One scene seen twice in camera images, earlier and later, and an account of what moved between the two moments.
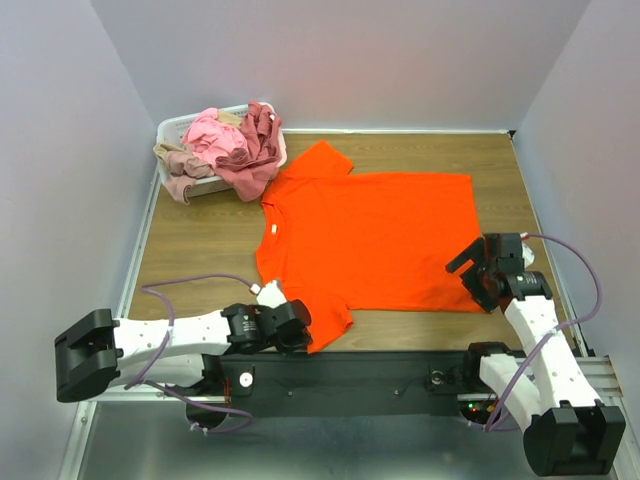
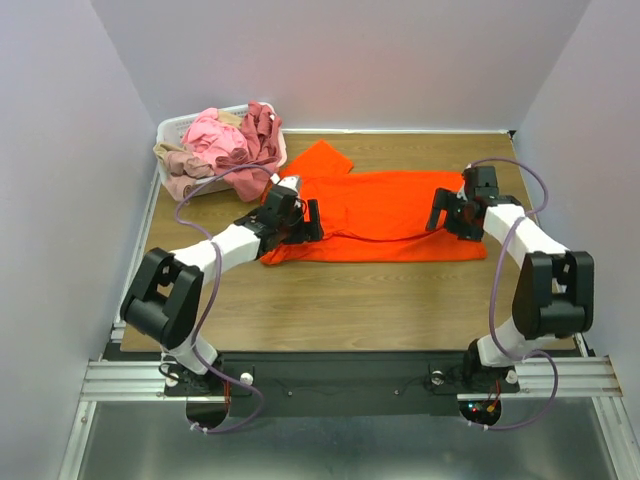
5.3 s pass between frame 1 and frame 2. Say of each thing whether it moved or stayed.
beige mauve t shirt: stayed
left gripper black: moved
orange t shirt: moved
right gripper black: moved
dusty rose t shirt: stayed
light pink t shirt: stayed
